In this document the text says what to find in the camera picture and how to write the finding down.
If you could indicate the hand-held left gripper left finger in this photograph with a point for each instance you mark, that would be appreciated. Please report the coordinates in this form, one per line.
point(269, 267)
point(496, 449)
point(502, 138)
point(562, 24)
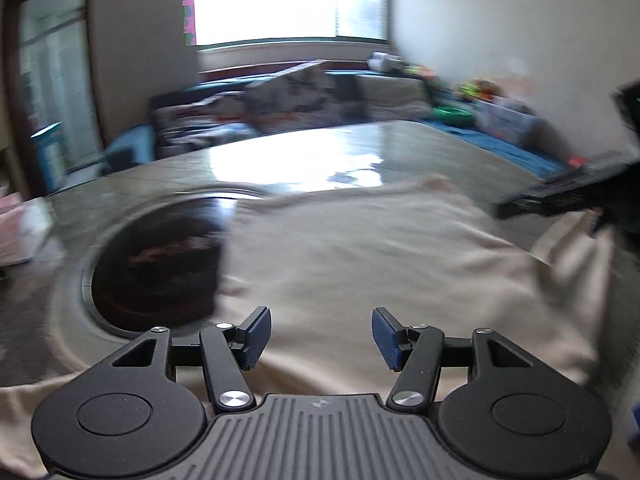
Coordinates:
point(254, 336)

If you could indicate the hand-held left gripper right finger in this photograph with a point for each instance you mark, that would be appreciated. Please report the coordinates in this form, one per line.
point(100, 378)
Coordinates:
point(387, 336)

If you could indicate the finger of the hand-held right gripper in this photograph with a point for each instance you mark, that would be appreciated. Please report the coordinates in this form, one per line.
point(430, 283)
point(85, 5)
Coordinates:
point(545, 200)
point(585, 169)

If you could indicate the cream cloth garment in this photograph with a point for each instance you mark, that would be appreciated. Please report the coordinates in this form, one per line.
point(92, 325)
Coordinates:
point(360, 265)

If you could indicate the dark teal sofa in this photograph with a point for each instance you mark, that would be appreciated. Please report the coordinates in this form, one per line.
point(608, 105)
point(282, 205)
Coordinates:
point(500, 147)

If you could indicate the white storage box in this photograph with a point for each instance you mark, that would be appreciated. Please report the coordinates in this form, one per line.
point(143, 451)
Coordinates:
point(502, 120)

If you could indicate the round dark table hotplate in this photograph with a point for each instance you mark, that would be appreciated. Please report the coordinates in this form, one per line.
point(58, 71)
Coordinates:
point(160, 260)

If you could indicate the green bowl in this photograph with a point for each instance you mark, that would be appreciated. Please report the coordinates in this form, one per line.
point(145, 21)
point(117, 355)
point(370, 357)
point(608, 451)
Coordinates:
point(452, 115)

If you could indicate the green and yellow toy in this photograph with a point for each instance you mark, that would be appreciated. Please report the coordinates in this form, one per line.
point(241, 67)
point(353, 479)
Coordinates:
point(475, 90)

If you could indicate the beige cushion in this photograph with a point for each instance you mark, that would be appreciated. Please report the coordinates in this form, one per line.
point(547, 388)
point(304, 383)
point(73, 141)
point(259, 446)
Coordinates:
point(395, 97)

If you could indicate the butterfly print cushion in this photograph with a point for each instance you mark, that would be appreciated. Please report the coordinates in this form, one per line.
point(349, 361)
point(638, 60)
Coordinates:
point(300, 97)
point(200, 122)

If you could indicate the blue stool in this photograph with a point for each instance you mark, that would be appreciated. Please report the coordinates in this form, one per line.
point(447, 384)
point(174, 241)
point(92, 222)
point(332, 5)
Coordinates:
point(127, 150)

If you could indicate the pink and white plastic bag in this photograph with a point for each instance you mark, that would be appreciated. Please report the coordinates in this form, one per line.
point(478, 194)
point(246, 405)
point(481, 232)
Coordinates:
point(20, 230)

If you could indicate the blue and white box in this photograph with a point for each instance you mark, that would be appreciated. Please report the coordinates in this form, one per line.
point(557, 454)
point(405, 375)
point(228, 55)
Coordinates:
point(47, 157)

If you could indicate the bright window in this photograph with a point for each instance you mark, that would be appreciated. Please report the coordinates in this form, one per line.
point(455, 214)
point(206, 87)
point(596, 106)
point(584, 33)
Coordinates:
point(285, 0)

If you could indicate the glass door with wooden frame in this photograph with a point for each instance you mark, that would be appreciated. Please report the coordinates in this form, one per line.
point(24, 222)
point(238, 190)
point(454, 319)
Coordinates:
point(55, 75)

